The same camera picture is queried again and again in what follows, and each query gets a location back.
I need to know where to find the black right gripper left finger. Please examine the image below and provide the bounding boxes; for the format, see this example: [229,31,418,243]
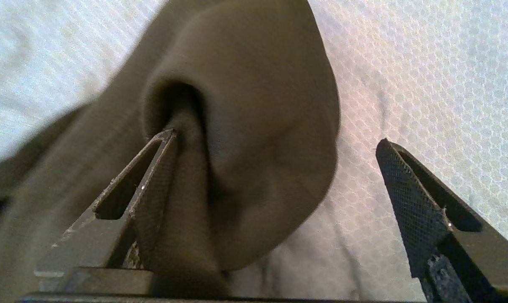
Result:
[34,129,179,293]

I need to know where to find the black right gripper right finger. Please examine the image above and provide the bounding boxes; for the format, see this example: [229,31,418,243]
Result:
[375,139,508,303]

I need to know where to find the black zip hoodie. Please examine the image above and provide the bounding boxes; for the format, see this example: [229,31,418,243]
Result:
[0,0,342,303]

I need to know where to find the blue bed sheet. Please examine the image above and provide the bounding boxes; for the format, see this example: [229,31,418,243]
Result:
[0,0,508,301]

